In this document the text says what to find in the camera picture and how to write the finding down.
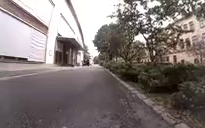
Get leafy trees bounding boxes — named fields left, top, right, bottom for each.
left=92, top=0, right=205, bottom=65

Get green bushes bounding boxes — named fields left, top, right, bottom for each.
left=103, top=61, right=205, bottom=124

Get pale sidewalk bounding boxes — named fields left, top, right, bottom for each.
left=0, top=61, right=78, bottom=82

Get white industrial building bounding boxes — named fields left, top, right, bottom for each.
left=0, top=0, right=88, bottom=67

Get stone kerb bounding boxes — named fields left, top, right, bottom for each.
left=102, top=66, right=191, bottom=128

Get beige building with windows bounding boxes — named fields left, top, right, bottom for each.
left=139, top=13, right=205, bottom=66

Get grey asphalt road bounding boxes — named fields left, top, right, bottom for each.
left=0, top=65, right=174, bottom=128

